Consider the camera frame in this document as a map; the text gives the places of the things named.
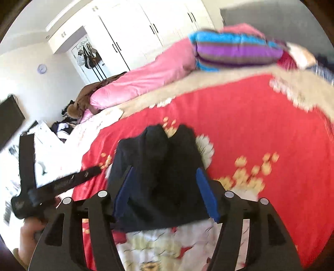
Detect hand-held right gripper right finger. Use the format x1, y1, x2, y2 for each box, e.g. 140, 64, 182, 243
196, 167, 304, 271

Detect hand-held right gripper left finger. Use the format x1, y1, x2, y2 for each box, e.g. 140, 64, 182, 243
28, 165, 137, 271

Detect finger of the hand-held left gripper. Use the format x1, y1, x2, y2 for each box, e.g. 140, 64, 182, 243
19, 134, 36, 191
36, 166, 102, 199

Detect black sweater with orange cuffs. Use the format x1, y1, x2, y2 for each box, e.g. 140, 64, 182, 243
107, 124, 218, 232

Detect dark clothes pile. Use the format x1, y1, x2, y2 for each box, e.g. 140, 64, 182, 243
51, 120, 77, 143

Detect hanging clothes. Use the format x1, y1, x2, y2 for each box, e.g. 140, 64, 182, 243
77, 43, 103, 70

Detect person's left hand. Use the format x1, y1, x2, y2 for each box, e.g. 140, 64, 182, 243
20, 216, 49, 252

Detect white cluttered desk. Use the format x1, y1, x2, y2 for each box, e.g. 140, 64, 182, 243
0, 120, 69, 209

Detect brown coat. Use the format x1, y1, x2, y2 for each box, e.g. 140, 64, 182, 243
66, 72, 128, 118

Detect red floral blanket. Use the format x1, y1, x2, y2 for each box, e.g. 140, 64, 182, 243
73, 64, 334, 271

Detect pink quilt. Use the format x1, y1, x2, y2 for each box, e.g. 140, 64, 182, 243
78, 23, 267, 123

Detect striped purple blue pillow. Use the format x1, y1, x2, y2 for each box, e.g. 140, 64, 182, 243
189, 30, 287, 72

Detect white wardrobe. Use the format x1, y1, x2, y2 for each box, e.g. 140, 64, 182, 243
47, 0, 225, 86

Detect beige pillow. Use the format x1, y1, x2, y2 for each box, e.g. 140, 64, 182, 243
286, 42, 318, 70

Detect dark striped cloth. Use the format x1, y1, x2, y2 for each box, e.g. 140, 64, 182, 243
305, 53, 334, 84

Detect black wall television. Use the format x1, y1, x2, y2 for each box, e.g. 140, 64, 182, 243
0, 96, 26, 151

